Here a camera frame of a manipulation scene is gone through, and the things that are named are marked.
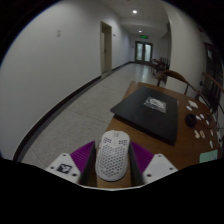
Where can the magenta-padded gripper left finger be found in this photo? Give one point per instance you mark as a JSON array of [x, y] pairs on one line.
[[63, 166]]

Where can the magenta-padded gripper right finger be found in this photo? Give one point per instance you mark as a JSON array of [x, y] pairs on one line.
[[160, 166]]

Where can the white perforated computer mouse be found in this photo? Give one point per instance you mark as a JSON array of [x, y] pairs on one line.
[[112, 156]]

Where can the peach-coloured sticker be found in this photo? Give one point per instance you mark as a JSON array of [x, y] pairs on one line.
[[202, 134], [196, 134]]

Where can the black closed laptop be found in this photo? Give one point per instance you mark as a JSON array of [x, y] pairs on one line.
[[146, 116]]

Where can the small black box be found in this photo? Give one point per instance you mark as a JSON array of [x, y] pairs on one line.
[[190, 120]]

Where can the small white sticker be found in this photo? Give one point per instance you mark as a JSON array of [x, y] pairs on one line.
[[202, 115], [211, 144], [207, 122], [198, 117], [211, 132], [189, 108]]

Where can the curved wooden chair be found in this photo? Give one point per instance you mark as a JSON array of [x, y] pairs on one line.
[[176, 76]]

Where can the dark wooden corridor chair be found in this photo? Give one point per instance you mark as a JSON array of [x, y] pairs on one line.
[[160, 66]]

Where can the glass double door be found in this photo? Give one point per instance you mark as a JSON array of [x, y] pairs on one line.
[[144, 52]]

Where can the dark glass window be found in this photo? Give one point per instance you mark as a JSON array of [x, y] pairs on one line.
[[213, 63]]

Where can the open side doorway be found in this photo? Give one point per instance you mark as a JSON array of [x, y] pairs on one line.
[[106, 50]]

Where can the green exit sign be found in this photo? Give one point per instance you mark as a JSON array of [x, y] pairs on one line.
[[143, 36]]

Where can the round ceiling light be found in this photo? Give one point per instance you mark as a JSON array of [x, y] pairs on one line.
[[134, 11]]

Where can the white wall switch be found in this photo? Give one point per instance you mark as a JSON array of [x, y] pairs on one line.
[[58, 33]]

